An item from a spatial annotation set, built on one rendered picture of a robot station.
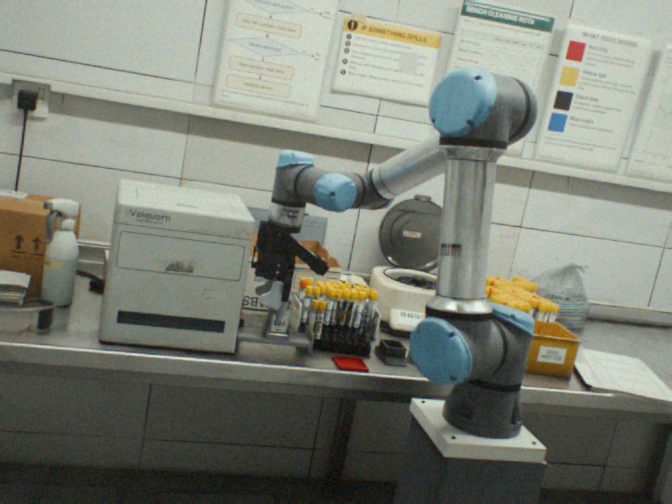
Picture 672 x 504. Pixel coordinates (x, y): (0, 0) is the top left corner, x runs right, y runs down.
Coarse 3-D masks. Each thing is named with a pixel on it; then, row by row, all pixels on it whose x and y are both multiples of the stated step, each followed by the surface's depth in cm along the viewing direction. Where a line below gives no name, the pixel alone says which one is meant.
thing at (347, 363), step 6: (336, 360) 185; (342, 360) 188; (348, 360) 188; (354, 360) 189; (360, 360) 189; (342, 366) 182; (348, 366) 184; (354, 366) 185; (360, 366) 186; (366, 366) 185
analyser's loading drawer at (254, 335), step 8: (264, 320) 185; (240, 328) 184; (248, 328) 185; (256, 328) 186; (264, 328) 184; (288, 328) 182; (240, 336) 179; (248, 336) 180; (256, 336) 181; (264, 336) 182; (272, 336) 181; (280, 336) 182; (288, 336) 182; (296, 336) 186; (304, 336) 187; (312, 336) 183; (280, 344) 182; (288, 344) 182; (296, 344) 182; (304, 344) 183; (312, 344) 183
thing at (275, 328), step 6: (270, 312) 182; (276, 312) 181; (288, 312) 182; (270, 318) 181; (282, 318) 181; (288, 318) 182; (270, 324) 181; (276, 324) 181; (282, 324) 182; (270, 330) 181; (276, 330) 182; (282, 330) 182
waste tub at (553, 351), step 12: (540, 324) 215; (552, 324) 215; (540, 336) 201; (552, 336) 216; (564, 336) 211; (540, 348) 202; (552, 348) 202; (564, 348) 203; (576, 348) 204; (528, 360) 202; (540, 360) 203; (552, 360) 203; (564, 360) 204; (528, 372) 203; (540, 372) 203; (552, 372) 204; (564, 372) 205
